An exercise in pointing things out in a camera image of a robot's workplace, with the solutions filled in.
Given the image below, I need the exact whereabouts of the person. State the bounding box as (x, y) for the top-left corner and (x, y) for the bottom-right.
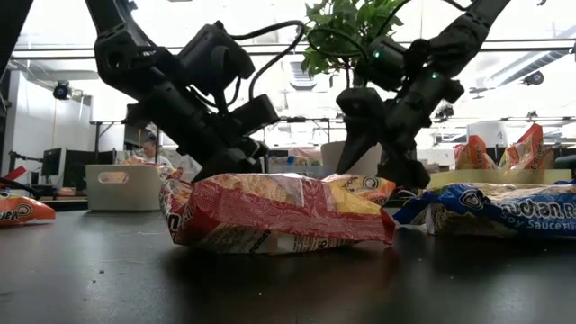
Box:
(134, 134), (175, 168)

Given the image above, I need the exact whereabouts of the black table mat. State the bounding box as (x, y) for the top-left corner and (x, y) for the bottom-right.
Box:
(0, 209), (576, 324)

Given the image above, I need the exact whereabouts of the red Maruchan noodle pack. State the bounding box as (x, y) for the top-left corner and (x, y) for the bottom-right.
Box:
(159, 166), (397, 257)
(121, 154), (152, 167)
(155, 164), (185, 182)

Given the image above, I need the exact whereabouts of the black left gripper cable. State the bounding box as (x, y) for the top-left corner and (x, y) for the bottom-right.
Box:
(228, 20), (308, 113)

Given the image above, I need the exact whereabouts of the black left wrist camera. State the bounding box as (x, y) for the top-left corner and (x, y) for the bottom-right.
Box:
(178, 21), (257, 96)

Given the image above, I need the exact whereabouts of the white plastic bin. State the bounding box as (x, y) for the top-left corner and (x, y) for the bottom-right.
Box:
(85, 164), (170, 212)

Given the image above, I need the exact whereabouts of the black office monitor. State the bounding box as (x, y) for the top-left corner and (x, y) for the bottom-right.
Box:
(41, 147), (68, 179)

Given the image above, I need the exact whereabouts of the green plant in white pot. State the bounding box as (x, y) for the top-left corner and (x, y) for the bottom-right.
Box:
(301, 0), (406, 177)

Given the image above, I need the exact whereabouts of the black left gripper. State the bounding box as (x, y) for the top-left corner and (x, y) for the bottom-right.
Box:
(126, 85), (281, 184)

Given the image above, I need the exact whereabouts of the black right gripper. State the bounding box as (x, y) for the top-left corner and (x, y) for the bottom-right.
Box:
(335, 40), (464, 190)

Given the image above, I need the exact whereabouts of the yellow-green plastic bin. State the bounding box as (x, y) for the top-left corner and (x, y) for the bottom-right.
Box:
(427, 168), (572, 190)

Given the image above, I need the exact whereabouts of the white cylinder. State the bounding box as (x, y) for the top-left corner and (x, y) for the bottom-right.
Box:
(466, 121), (509, 148)

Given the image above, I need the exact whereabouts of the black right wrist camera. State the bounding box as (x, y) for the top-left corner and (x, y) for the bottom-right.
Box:
(354, 35), (409, 91)

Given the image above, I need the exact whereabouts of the orange Maruchan noodle pack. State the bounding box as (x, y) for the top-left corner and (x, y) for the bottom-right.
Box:
(322, 174), (397, 207)
(0, 192), (58, 227)
(454, 134), (496, 171)
(498, 123), (555, 171)

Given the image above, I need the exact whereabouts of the red strap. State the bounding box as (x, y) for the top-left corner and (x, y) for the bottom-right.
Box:
(0, 165), (28, 182)

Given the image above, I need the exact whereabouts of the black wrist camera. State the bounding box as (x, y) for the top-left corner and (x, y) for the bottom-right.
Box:
(354, 35), (409, 91)
(178, 21), (257, 96)

